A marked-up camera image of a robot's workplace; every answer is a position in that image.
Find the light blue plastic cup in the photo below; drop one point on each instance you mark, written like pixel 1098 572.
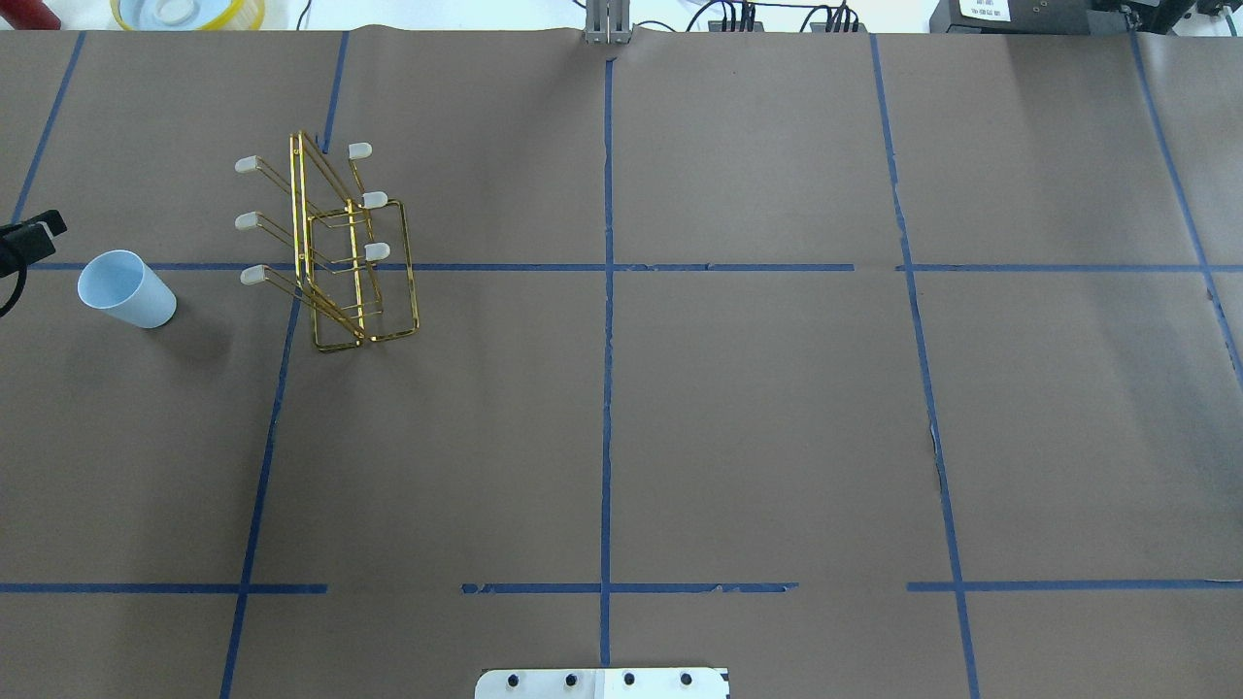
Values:
pixel 120 284

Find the aluminium frame post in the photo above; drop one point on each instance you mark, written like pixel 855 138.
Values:
pixel 607 22

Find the red cylinder bottle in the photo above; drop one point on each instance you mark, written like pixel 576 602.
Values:
pixel 29 15

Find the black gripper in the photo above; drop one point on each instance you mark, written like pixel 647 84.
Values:
pixel 29 237

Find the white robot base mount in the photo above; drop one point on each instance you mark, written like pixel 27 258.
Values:
pixel 637 682

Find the black device box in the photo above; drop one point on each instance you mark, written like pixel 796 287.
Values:
pixel 1062 18

